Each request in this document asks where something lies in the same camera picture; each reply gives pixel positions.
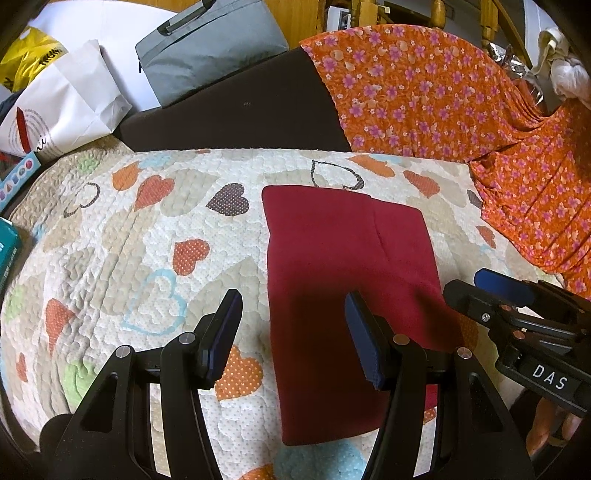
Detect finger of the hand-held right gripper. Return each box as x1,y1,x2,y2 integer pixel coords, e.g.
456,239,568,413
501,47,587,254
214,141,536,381
474,268,578,317
442,279,520,334

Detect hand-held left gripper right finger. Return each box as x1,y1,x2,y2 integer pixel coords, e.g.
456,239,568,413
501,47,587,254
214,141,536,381
344,290,536,480

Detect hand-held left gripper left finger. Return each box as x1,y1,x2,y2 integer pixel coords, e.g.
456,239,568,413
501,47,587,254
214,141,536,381
41,288,244,480

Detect maroon shirt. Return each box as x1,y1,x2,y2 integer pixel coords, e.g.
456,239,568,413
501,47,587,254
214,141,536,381
261,185,468,446

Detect person's right hand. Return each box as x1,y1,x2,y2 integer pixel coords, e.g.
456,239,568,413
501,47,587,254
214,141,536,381
524,394,580,459

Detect heart print quilt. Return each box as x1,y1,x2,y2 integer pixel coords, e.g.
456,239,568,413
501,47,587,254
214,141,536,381
0,148,571,480

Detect orange floral cloth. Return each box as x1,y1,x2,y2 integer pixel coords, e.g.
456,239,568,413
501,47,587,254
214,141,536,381
298,25,591,308

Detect silver foil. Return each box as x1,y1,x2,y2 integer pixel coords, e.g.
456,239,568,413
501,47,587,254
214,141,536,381
493,44,548,109

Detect dark brown cushion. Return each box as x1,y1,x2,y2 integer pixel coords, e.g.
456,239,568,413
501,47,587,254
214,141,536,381
113,47,355,154

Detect white cloth bag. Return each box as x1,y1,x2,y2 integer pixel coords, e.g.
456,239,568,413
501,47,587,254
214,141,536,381
531,25,591,101

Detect teal box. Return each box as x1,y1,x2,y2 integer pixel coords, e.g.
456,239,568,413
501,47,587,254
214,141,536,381
0,217,24,296

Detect blue dotted box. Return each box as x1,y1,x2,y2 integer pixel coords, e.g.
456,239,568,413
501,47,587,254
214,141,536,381
0,154,43,206

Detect white paper bag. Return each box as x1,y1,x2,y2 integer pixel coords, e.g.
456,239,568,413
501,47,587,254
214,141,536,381
0,39,134,163

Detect wooden chair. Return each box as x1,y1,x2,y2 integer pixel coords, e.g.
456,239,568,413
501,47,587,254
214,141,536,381
323,0,532,63

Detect grey zip bag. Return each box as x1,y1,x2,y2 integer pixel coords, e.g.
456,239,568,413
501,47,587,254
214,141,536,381
135,0,291,108

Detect white sheet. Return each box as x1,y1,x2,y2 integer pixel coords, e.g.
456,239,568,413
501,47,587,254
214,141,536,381
28,0,195,116

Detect yellow plastic bag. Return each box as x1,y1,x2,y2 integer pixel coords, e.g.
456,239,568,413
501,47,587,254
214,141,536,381
0,26,70,93

